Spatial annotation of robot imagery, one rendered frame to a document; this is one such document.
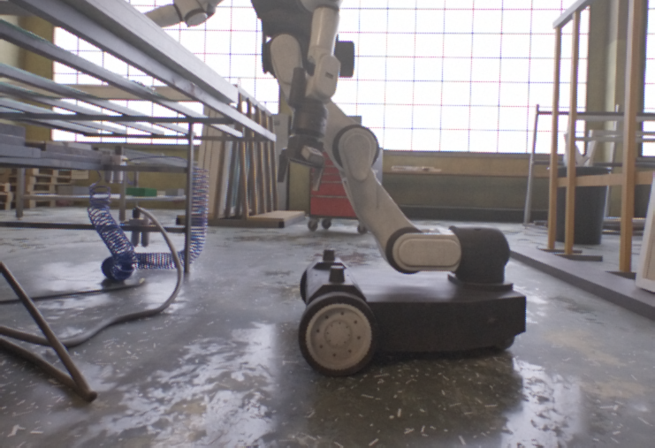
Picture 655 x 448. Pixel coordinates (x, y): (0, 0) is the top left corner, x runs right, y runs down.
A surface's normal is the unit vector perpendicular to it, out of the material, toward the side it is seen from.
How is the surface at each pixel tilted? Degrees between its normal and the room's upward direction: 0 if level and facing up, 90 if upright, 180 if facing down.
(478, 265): 90
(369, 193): 114
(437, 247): 90
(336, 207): 90
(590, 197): 94
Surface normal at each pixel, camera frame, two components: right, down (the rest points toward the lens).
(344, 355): 0.10, 0.00
